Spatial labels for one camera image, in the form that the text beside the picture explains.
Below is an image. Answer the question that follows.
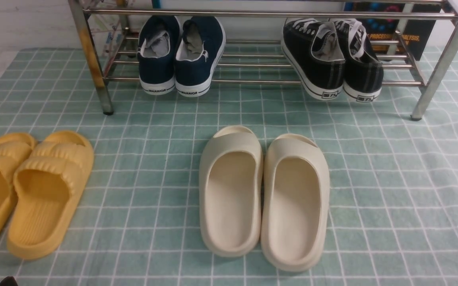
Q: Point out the steel shoe rack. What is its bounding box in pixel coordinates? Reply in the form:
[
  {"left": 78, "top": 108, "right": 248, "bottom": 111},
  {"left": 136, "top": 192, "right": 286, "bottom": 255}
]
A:
[{"left": 68, "top": 0, "right": 458, "bottom": 121}]

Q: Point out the green checked floor cloth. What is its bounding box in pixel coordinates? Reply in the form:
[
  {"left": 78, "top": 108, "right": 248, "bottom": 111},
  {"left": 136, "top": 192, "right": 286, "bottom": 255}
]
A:
[{"left": 0, "top": 49, "right": 458, "bottom": 286}]

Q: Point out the right yellow slide slipper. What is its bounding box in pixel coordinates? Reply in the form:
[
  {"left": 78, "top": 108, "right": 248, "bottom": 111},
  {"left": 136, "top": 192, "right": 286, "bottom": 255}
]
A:
[{"left": 7, "top": 130, "right": 94, "bottom": 259}]

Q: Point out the right cream slide slipper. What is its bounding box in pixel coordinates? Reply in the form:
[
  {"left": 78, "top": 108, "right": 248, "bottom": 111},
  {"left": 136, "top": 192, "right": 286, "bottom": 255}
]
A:
[{"left": 260, "top": 133, "right": 330, "bottom": 272}]

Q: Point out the right navy canvas shoe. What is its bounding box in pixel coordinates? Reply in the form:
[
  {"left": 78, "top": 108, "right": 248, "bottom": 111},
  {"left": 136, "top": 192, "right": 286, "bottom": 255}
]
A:
[{"left": 174, "top": 16, "right": 227, "bottom": 97}]

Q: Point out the left navy canvas shoe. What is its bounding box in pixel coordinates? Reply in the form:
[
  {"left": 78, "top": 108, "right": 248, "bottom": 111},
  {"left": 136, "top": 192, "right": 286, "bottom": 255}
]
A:
[{"left": 136, "top": 15, "right": 182, "bottom": 96}]

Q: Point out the left cream slide slipper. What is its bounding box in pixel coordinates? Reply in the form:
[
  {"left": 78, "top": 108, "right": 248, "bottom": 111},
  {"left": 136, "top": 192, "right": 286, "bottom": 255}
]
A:
[{"left": 198, "top": 126, "right": 264, "bottom": 257}]

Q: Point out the cream slide slipper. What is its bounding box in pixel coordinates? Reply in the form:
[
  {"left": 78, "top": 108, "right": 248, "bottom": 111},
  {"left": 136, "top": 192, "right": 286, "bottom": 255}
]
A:
[
  {"left": 198, "top": 126, "right": 264, "bottom": 257},
  {"left": 260, "top": 133, "right": 330, "bottom": 272}
]

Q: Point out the black canvas sneaker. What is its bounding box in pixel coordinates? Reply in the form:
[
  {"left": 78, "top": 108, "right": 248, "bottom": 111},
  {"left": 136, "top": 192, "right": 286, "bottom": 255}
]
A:
[
  {"left": 330, "top": 18, "right": 384, "bottom": 103},
  {"left": 281, "top": 18, "right": 345, "bottom": 101}
]

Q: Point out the navy canvas shoe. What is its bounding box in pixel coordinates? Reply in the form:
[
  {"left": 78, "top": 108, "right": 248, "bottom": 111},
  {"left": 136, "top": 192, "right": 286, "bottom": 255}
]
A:
[
  {"left": 174, "top": 16, "right": 227, "bottom": 97},
  {"left": 136, "top": 15, "right": 182, "bottom": 96}
]

